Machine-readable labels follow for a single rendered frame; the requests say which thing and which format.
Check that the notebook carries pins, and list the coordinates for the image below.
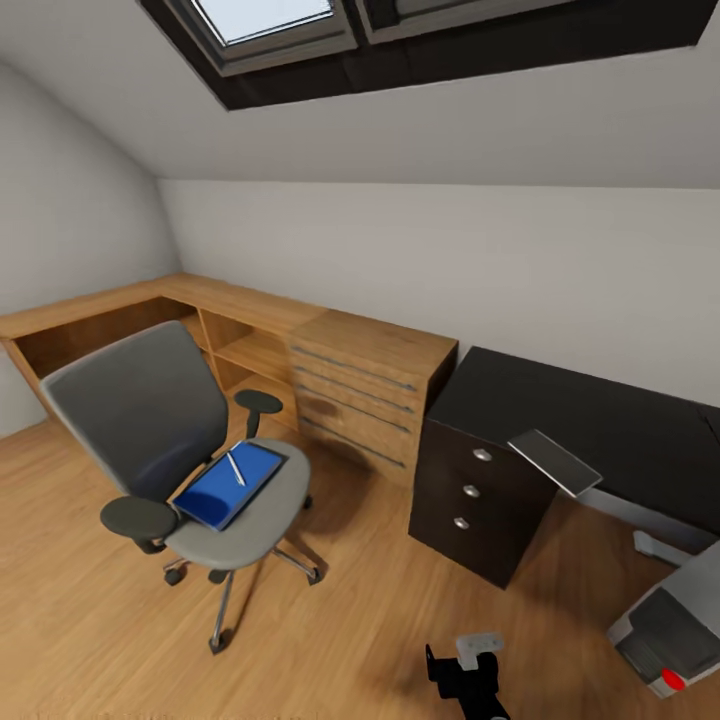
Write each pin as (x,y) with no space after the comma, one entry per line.
(571,474)

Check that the cabinet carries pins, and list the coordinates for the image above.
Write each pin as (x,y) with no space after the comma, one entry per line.
(363,388)
(476,505)

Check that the folder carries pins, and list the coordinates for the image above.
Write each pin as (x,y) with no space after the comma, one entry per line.
(216,496)

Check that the desktop computer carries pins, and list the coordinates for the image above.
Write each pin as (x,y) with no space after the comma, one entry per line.
(671,636)

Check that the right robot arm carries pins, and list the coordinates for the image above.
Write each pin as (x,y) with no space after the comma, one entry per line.
(472,678)

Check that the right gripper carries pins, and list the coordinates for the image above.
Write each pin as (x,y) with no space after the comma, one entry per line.
(454,682)

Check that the swivel chair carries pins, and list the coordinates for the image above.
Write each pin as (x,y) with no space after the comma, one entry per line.
(149,411)

